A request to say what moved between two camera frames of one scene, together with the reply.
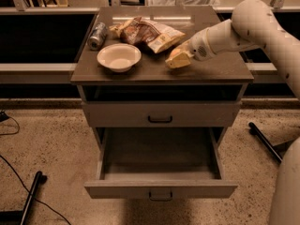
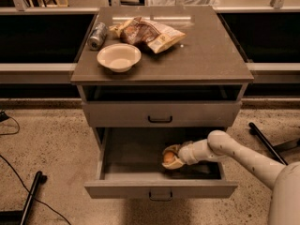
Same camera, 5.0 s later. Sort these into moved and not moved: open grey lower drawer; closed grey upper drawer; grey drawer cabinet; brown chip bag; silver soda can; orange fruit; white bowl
Moved: orange fruit
Not moved: open grey lower drawer; silver soda can; grey drawer cabinet; white bowl; closed grey upper drawer; brown chip bag
